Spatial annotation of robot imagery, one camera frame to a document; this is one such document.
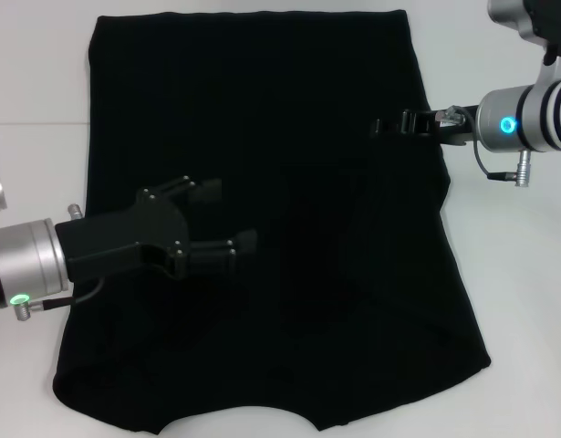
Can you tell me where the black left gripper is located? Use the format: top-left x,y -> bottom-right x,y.
55,174 -> 259,283

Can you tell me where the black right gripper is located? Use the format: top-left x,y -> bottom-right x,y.
369,104 -> 481,148

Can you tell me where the black shirt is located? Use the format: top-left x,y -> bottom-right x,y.
51,9 -> 493,409

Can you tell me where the clear network plug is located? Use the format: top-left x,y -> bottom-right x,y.
437,105 -> 467,128

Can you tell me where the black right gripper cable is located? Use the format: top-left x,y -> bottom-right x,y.
471,135 -> 537,188

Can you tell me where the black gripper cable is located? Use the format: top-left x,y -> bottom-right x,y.
9,276 -> 107,321
471,135 -> 537,188

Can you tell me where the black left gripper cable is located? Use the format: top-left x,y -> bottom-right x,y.
9,276 -> 107,321

